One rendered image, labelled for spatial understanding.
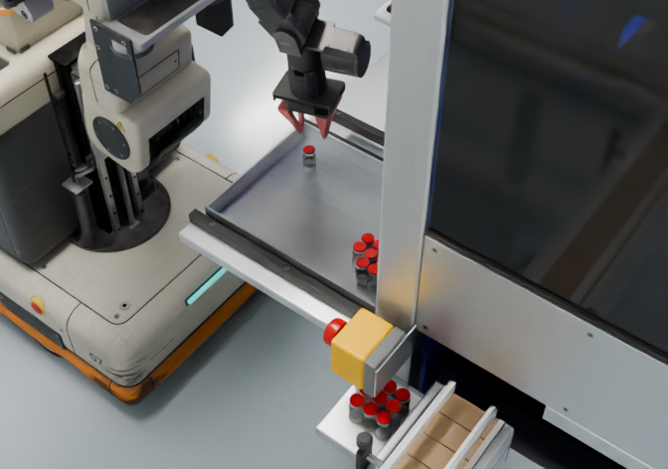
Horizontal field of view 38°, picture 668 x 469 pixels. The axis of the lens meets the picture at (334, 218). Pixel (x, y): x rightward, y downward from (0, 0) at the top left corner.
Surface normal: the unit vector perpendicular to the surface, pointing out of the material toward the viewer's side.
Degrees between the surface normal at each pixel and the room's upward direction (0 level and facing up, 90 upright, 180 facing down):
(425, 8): 90
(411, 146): 90
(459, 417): 0
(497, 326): 90
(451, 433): 0
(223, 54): 0
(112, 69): 90
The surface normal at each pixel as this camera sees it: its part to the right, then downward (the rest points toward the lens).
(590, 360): -0.60, 0.59
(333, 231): 0.00, -0.68
